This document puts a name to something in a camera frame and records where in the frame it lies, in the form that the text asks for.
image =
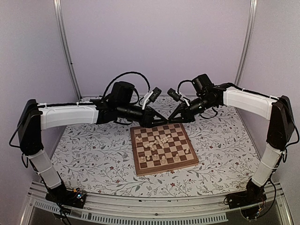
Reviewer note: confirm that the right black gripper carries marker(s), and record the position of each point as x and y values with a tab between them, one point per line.
187	116

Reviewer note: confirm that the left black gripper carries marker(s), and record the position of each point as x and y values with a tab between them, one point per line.
149	116

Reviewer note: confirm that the wooden chess board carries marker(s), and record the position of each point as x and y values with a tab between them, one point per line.
167	140

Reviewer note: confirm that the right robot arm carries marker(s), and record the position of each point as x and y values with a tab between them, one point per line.
271	138

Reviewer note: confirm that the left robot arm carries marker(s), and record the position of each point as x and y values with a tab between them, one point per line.
109	108

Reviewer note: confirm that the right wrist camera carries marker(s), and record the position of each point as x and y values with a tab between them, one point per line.
179	97

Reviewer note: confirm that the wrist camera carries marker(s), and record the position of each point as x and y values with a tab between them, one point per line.
179	97
151	96

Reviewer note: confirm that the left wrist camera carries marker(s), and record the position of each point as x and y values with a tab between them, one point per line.
151	96

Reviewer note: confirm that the front aluminium rail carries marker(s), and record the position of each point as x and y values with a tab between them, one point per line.
122	210

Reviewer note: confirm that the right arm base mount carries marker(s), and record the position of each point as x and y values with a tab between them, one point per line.
252	195

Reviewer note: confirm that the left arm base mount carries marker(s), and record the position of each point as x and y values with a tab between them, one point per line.
61	195

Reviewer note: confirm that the right aluminium frame post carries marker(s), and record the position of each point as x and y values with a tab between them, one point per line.
247	40

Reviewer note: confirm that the aluminium frame post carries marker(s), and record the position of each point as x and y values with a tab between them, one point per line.
247	40
66	50

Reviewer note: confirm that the left aluminium frame post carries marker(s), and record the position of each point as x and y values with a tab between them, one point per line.
66	50

